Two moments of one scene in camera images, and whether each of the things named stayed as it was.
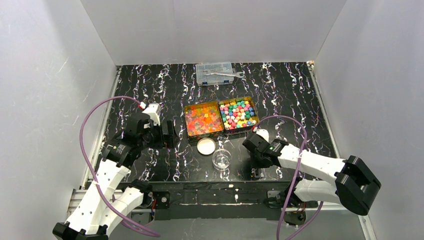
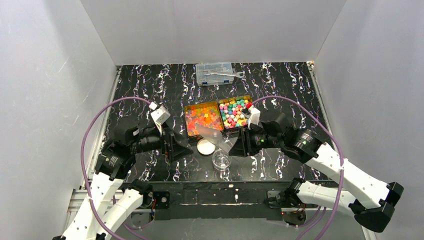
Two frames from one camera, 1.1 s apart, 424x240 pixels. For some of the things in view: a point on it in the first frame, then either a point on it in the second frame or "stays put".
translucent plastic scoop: [258, 173] -> [215, 137]
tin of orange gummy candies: [203, 120] stays put
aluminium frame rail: [78, 195] stays put
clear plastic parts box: [211, 79] stays put
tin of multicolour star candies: [238, 115] stays put
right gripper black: [253, 144] -> [245, 143]
